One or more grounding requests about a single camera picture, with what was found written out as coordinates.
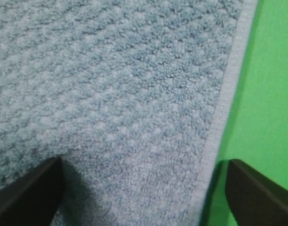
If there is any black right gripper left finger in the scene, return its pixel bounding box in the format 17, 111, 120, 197
0, 157, 62, 226

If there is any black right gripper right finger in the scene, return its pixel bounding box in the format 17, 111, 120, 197
225, 159, 288, 226

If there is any blue waffle-weave towel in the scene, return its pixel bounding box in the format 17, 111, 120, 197
0, 0, 257, 226

